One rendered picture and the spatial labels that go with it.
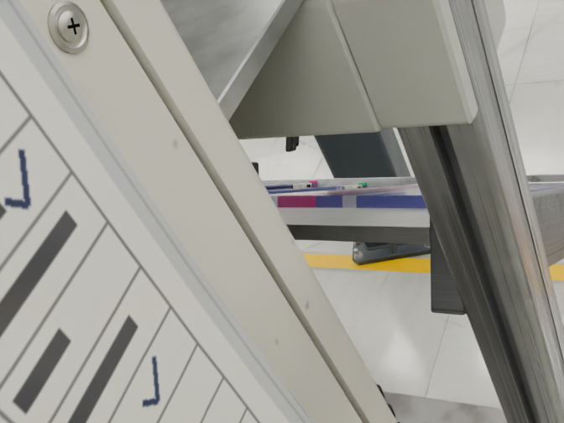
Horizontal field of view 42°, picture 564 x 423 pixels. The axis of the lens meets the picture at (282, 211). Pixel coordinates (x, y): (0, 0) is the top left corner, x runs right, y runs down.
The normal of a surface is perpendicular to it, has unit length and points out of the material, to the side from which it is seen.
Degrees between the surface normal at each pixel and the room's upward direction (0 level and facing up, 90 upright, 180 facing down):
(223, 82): 0
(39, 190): 90
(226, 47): 0
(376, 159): 90
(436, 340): 0
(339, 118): 90
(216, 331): 87
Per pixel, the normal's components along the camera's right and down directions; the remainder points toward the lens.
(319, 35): -0.36, 0.73
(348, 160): -0.13, 0.71
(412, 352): -0.38, -0.68
